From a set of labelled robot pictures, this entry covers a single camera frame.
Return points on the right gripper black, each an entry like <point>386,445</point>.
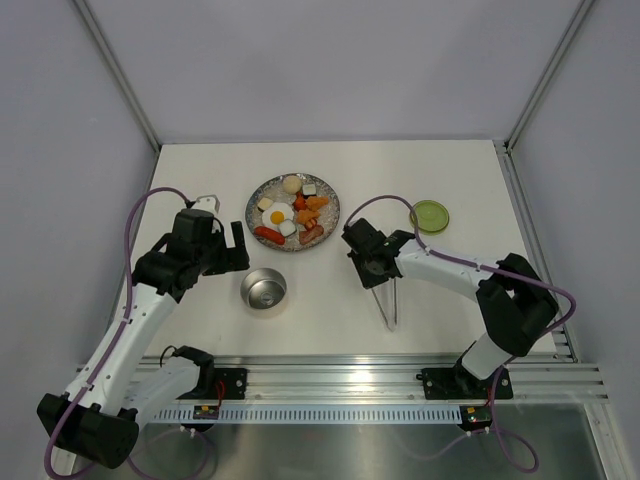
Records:
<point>367,280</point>

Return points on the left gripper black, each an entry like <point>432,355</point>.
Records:
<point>232,259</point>

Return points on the stainless steel tongs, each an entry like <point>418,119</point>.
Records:
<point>386,298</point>

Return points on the stainless steel bowl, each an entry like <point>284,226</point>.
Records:
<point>264,293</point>

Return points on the orange fried nugget toy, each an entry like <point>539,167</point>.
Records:
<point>314,203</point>

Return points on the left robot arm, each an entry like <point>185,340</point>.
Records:
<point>99,415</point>

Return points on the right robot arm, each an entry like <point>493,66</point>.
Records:
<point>515,305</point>

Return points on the fried egg toy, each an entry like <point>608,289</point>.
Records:
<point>276,214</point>

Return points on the white rice cube toy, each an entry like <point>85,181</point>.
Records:
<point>287,228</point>

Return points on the silver patterned plate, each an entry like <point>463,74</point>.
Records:
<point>272,189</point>

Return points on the green round lid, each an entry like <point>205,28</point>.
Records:
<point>429,216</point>

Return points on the bacon slice toy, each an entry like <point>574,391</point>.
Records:
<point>308,236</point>

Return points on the beige round bun toy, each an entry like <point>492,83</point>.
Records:
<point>291,184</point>

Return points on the orange fried shrimp toy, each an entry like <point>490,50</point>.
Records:
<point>303,217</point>

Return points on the sushi roll toy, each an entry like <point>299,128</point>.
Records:
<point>309,190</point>

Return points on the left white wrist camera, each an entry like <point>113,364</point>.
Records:
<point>208,203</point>

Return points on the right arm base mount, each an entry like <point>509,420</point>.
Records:
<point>453,383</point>

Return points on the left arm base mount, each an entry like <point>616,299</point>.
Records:
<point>226,384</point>

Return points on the right aluminium frame post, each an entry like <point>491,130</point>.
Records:
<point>568,37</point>

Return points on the aluminium frame post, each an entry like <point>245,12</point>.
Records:
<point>568,37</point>
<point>90,22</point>

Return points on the white slotted cable duct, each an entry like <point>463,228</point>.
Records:
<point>310,414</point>

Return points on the aluminium front rail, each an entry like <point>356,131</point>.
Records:
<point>387,379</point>

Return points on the left aluminium frame post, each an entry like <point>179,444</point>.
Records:
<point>90,22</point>

